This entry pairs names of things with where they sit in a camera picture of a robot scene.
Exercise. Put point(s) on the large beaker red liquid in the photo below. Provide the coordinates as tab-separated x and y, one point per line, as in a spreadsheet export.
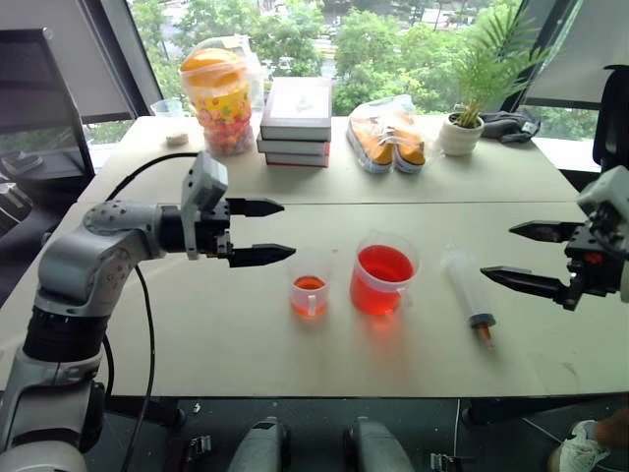
381	280

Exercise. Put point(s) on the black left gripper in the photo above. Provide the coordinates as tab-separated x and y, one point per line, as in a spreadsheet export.
216	228

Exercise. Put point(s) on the small beaker orange liquid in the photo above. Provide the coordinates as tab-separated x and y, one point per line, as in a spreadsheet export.
308	295

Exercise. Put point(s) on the grey cloth glove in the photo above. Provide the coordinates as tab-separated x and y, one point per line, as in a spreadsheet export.
508	125

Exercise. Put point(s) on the white sneaker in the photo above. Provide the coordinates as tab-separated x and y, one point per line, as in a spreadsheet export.
580	450

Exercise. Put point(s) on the potted palm in white pot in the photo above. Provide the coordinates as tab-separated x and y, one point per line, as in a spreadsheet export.
459	137

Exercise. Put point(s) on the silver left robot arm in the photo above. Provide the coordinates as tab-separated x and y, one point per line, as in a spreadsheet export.
74	255

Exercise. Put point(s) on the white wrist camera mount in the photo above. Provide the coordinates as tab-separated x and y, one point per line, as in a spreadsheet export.
607	194
206	184

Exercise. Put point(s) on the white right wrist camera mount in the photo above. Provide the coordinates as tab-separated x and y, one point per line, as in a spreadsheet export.
607	194

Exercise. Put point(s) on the grey rounded housing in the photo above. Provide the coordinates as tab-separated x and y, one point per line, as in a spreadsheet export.
260	445
378	447

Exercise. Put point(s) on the yellow canvas shoe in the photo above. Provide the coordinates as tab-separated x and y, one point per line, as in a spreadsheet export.
376	147
410	147

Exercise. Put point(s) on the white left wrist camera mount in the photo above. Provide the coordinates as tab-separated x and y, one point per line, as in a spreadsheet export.
206	184

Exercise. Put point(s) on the candy jar with orange lid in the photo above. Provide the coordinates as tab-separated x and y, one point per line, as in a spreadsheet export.
221	108

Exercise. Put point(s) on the black computer monitor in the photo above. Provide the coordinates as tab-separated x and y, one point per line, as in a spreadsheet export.
34	98

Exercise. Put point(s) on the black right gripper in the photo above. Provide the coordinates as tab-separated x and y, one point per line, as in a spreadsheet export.
594	268

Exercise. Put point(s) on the clear empty measuring cup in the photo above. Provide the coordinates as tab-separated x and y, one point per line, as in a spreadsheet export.
167	107

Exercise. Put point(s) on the clear plastic syringe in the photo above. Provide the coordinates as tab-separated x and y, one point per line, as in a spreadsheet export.
466	285

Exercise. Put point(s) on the thin red-edged book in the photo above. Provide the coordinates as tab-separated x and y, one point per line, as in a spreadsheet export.
292	146
297	159

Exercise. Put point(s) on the thick white-covered book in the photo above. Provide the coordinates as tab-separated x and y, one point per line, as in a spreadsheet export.
297	108

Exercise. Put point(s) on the black office chair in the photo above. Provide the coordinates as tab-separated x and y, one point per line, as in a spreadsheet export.
611	118

